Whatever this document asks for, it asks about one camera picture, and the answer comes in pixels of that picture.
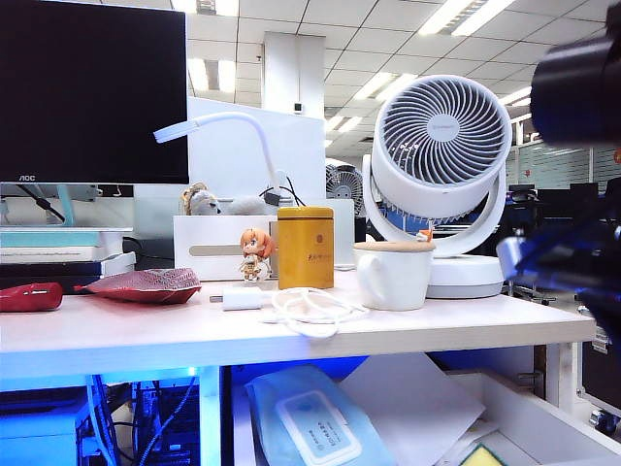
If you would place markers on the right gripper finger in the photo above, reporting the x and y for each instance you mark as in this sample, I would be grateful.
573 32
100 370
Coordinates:
513 257

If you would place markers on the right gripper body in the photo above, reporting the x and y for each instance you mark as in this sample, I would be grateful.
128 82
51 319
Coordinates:
572 252

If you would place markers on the white drawer with lock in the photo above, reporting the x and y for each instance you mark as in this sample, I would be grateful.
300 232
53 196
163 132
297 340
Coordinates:
543 427

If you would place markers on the yellow green cleaning sponge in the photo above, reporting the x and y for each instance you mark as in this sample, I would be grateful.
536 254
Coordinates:
482 458

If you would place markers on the white desk fan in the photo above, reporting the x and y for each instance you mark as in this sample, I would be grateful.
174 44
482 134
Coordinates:
441 204

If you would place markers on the small orange fox figurine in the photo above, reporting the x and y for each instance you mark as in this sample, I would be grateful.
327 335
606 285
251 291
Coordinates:
424 236

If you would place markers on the white ceramic mug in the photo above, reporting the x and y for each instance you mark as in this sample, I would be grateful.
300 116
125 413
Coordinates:
398 286

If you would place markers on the round wooden mug lid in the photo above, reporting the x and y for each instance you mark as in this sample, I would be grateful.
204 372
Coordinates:
393 246

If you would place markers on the black aluminium flight case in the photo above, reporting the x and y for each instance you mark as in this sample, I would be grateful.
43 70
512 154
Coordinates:
601 378

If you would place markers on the white paper sheet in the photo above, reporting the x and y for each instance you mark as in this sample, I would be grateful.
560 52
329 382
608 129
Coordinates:
478 429
402 403

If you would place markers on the yellow tea tin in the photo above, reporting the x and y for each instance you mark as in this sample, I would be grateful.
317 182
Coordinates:
304 252

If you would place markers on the orange-haired anime figurine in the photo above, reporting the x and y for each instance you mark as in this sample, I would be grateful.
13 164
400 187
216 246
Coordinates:
256 242

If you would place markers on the blue wet wipes pack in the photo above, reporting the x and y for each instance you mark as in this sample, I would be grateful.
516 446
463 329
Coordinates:
310 422

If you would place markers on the grey plush toy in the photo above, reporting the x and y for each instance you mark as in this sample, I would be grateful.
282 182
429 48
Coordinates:
248 206

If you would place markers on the white charger plug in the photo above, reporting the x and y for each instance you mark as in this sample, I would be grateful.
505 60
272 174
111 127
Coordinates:
242 298

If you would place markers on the white partition panel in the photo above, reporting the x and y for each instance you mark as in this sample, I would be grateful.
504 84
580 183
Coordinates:
228 165

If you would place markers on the white tissue box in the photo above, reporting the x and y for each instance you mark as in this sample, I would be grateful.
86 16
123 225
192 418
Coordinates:
207 233

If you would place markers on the beige plush toy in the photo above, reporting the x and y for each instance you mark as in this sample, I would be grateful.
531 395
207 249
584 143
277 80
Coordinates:
203 204

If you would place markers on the white gooseneck desk lamp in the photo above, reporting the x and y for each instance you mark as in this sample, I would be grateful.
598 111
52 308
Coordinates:
222 119

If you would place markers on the red patterned pouch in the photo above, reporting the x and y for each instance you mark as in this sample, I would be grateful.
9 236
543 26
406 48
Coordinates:
148 286

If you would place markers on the black computer tower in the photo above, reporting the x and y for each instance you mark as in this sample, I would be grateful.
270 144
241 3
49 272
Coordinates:
172 437

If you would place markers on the teal monitor stand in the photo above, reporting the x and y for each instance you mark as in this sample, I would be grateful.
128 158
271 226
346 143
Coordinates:
63 204

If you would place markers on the black computer monitor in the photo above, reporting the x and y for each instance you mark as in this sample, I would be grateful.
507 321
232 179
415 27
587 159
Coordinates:
89 92

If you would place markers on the teal white book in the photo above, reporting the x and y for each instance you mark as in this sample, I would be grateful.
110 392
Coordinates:
46 239

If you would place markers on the red glossy case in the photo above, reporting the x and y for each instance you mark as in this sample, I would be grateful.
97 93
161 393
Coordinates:
29 297

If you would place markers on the small grey pedestal fan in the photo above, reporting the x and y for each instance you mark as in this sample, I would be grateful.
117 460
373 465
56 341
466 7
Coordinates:
345 187

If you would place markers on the small wall sensor box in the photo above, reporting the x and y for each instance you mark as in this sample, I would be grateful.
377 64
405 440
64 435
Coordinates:
299 107

